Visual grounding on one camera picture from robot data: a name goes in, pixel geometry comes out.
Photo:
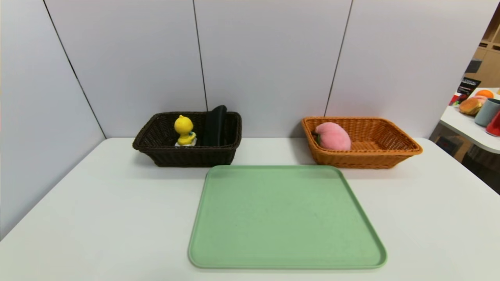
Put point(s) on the white side table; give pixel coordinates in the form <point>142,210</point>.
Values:
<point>465,125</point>

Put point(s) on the yellow duck toy car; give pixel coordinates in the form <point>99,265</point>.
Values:
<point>183,127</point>

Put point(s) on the light green plastic tray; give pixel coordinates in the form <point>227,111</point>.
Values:
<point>289,222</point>

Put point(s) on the black printed box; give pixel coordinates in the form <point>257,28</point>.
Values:
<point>466,88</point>

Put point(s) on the dark brown wicker basket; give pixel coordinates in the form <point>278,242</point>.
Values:
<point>187,156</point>

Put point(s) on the orange wicker basket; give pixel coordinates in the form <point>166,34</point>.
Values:
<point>375,158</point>

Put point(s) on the pink plush peach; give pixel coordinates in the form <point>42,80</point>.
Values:
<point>332,136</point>

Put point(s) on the wooden shelf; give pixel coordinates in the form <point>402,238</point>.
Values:
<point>490,58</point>

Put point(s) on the orange toy fruit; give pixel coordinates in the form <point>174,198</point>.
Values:
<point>485,93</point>

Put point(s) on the red container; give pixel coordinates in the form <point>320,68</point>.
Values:
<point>495,125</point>

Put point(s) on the teal cup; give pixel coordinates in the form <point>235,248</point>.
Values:
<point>487,112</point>

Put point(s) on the toy burger bun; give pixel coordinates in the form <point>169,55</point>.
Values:
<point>470,106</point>

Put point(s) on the black soft pouch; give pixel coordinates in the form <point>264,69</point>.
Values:
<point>215,125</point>

